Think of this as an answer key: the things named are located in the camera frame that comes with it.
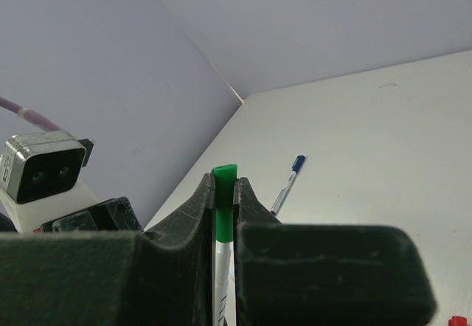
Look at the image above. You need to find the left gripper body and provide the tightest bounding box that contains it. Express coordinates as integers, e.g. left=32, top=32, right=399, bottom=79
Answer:
left=0, top=196, right=144, bottom=233

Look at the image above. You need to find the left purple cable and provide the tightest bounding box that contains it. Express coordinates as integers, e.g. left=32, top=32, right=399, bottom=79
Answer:
left=0, top=96, right=66, bottom=133

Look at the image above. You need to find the green pen cap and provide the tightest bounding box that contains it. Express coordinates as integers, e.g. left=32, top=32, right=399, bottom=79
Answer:
left=212, top=164, right=237, bottom=243

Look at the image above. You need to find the blue pen cap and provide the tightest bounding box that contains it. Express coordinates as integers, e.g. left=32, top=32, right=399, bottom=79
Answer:
left=291, top=155, right=306, bottom=173

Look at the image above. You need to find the blue marker pen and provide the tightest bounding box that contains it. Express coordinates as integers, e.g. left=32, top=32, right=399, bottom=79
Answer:
left=270, top=170, right=300, bottom=216

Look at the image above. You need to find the green marker pen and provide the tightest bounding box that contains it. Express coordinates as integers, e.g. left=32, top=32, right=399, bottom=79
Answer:
left=213, top=241, right=232, bottom=326

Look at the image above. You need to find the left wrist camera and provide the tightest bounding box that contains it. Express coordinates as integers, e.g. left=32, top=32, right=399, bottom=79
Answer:
left=1, top=131, right=99, bottom=233

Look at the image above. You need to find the red pen cap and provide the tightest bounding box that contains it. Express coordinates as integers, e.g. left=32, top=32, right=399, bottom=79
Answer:
left=448, top=315, right=471, bottom=326

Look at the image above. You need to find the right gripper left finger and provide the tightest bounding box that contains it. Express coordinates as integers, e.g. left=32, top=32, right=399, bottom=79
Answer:
left=1, top=174, right=215, bottom=325

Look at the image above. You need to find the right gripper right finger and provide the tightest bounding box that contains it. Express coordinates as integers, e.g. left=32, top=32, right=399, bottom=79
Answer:
left=234, top=178, right=437, bottom=325

